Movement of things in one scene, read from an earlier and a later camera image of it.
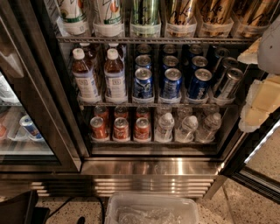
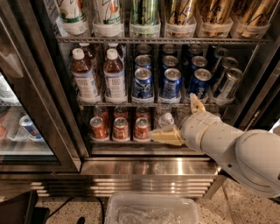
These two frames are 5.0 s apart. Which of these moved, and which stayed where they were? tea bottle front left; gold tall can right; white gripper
Moved: white gripper
Stayed: tea bottle front left; gold tall can right
